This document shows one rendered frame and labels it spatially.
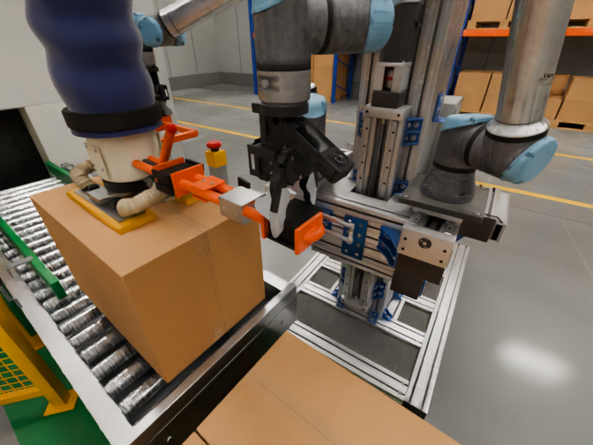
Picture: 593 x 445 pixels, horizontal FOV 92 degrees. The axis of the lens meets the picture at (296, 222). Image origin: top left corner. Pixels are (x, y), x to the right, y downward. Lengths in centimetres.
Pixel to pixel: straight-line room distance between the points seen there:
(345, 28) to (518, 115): 46
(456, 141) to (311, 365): 79
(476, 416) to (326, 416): 94
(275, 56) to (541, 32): 50
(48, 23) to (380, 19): 65
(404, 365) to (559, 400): 79
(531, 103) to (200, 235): 77
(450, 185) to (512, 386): 125
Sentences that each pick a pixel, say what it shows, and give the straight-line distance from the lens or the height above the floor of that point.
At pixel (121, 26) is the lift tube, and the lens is 86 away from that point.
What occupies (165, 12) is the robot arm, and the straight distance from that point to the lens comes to 110.
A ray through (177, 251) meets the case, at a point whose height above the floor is 101.
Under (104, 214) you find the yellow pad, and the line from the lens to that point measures 92.
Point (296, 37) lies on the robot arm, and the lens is 42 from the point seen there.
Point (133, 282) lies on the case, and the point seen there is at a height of 100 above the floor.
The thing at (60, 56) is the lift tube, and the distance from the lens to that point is 87.
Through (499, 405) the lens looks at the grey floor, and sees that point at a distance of 185.
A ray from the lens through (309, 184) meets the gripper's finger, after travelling 51.
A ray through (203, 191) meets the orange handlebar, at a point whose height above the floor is 117.
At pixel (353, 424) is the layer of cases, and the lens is 98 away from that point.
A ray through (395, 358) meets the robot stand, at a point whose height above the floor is 21.
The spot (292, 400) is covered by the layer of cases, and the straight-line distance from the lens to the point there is 99.
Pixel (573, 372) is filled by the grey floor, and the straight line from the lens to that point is 218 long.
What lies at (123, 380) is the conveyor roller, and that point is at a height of 54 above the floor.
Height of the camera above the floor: 143
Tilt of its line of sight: 32 degrees down
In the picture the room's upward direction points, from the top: straight up
